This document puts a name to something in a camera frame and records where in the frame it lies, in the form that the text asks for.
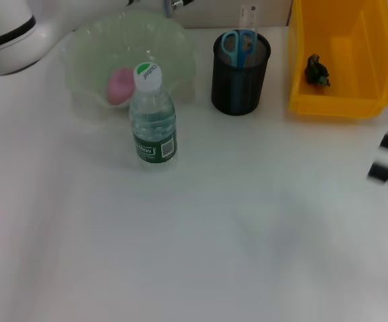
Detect clear plastic ruler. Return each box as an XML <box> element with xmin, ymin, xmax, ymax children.
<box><xmin>238</xmin><ymin>3</ymin><xmax>260</xmax><ymax>51</ymax></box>

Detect clear green-label water bottle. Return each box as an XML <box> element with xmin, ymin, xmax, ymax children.
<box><xmin>128</xmin><ymin>61</ymin><xmax>179</xmax><ymax>173</ymax></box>

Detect pale green wavy bowl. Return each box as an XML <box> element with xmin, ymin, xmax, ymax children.
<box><xmin>61</xmin><ymin>9</ymin><xmax>197</xmax><ymax>110</ymax></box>

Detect green plastic wrapper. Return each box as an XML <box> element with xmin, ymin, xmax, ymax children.
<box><xmin>303</xmin><ymin>53</ymin><xmax>333</xmax><ymax>88</ymax></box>

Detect pink peach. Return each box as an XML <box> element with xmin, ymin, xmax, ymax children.
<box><xmin>107</xmin><ymin>67</ymin><xmax>136</xmax><ymax>107</ymax></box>

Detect black mesh pen holder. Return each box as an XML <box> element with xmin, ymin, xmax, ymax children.
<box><xmin>211</xmin><ymin>30</ymin><xmax>272</xmax><ymax>116</ymax></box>

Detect yellow plastic bin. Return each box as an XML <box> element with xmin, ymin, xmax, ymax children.
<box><xmin>287</xmin><ymin>0</ymin><xmax>388</xmax><ymax>119</ymax></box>

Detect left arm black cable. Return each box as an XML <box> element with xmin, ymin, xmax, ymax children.
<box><xmin>161</xmin><ymin>0</ymin><xmax>195</xmax><ymax>19</ymax></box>

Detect blue scissors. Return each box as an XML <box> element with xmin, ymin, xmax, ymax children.
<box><xmin>221</xmin><ymin>29</ymin><xmax>255</xmax><ymax>113</ymax></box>

